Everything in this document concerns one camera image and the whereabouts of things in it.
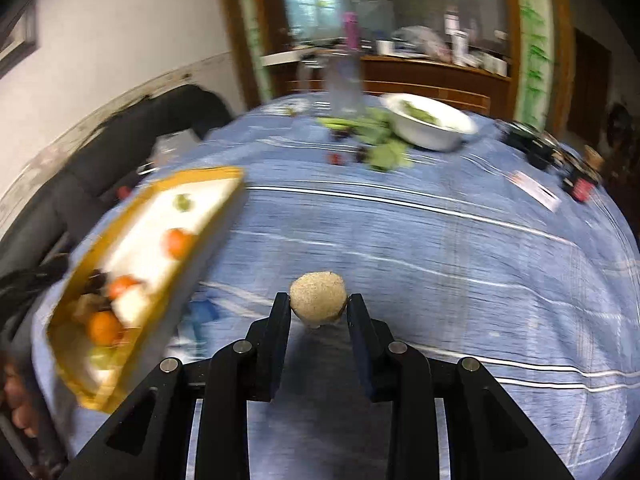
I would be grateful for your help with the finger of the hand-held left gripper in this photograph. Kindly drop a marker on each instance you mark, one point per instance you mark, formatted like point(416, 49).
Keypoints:
point(202, 314)

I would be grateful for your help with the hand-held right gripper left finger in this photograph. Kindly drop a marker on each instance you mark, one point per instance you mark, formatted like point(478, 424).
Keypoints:
point(279, 332)

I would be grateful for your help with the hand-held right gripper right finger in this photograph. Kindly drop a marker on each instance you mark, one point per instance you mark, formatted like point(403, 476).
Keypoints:
point(361, 342)

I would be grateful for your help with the beige round fruit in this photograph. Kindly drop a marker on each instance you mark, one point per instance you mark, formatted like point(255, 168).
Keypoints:
point(317, 295)

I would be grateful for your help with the orange tangerine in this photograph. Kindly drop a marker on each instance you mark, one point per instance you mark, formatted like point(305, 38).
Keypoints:
point(177, 243)
point(105, 328)
point(122, 286)

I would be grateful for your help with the white foam box yellow tape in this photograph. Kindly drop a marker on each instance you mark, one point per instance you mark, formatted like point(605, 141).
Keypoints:
point(150, 220)

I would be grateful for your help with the person's left hand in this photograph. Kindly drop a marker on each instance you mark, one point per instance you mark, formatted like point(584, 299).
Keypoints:
point(15, 390)

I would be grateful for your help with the beige fruit block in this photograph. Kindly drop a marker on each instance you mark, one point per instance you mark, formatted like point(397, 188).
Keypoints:
point(132, 306)

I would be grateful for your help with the blue plaid tablecloth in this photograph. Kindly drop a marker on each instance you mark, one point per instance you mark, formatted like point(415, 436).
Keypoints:
point(425, 260)

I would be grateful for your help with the dark round fruit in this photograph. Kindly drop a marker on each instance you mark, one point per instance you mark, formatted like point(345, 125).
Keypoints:
point(95, 280)

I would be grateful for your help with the small green fruit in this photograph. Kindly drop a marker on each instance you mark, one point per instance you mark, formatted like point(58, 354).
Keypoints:
point(182, 202)

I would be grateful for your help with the white plastic bag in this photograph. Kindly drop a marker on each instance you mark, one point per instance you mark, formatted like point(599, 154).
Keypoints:
point(172, 147)

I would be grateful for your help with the small red fruit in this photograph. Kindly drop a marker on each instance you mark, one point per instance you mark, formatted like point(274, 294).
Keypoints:
point(334, 159)

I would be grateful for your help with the small dark fruit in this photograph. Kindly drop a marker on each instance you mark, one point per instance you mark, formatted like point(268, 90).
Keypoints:
point(361, 154)

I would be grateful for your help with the black leather sofa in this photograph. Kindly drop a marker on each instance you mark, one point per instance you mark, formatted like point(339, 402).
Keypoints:
point(125, 140)

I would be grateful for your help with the green leafy vegetable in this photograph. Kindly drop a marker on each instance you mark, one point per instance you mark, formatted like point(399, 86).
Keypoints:
point(385, 142)

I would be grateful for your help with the white bowl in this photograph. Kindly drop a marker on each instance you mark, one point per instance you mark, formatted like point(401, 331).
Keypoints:
point(430, 125)

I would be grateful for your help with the white printed card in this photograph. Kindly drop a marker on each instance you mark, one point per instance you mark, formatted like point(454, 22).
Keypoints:
point(537, 190)

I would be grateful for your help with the clear glass pitcher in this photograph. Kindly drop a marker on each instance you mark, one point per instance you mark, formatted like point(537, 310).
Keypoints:
point(342, 90)

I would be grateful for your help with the black gadgets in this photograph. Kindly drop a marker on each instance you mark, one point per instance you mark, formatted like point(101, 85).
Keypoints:
point(530, 142)

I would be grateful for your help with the small red box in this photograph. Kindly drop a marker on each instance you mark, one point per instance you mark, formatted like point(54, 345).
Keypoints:
point(580, 185)

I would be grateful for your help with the brown wooden cabinet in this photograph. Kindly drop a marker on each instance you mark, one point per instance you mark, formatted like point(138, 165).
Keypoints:
point(425, 78)

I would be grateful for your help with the white cup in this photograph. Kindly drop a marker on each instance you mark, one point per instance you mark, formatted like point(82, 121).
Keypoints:
point(385, 46)

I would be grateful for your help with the clear plastic bag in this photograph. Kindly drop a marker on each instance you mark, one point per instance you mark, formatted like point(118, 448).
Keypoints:
point(425, 40)

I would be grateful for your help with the purple bottle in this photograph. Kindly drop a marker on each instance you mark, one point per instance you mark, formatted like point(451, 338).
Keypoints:
point(350, 30)

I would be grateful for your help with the white bottle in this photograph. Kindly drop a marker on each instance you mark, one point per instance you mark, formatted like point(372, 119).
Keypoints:
point(459, 42)

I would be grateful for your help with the brown wooden door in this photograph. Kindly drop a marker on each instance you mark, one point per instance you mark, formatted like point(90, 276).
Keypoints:
point(592, 77)

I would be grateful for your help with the dark picture frame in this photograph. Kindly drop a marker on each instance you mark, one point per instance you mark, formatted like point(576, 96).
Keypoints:
point(17, 35)

